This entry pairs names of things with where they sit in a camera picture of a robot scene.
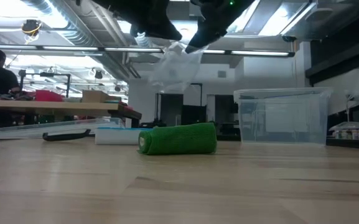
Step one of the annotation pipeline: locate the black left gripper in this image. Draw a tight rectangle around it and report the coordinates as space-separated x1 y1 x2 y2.
91 0 184 42

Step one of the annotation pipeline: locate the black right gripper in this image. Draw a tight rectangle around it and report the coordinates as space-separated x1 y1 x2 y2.
184 0 256 54

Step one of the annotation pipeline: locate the clear plastic zip bag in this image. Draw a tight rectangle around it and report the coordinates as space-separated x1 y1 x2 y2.
149 42 205 93

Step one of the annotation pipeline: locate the green elastic bandage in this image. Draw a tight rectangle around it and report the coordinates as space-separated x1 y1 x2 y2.
137 122 218 156

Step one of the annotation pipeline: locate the cardboard box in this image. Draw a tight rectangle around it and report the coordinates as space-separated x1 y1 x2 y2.
82 90 115 104

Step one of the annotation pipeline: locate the wheeled workbench with wooden top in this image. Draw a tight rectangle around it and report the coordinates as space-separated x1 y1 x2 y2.
0 99 142 128

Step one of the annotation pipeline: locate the blue white pill organizer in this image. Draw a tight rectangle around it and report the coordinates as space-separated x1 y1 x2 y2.
95 126 154 146

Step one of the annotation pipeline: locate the clear plastic storage bin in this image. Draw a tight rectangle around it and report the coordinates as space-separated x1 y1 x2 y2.
233 86 335 146

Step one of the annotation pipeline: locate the red plastic bin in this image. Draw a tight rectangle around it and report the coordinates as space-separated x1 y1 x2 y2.
35 89 65 103

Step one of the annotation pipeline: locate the tray of small bottles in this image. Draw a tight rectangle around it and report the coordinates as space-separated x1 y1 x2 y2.
330 121 359 141

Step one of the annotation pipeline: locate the long ceiling light rail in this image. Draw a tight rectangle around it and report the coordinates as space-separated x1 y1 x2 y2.
0 43 296 58

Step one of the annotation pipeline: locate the hanging yellow black cable reel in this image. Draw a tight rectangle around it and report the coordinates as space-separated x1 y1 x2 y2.
21 19 42 43

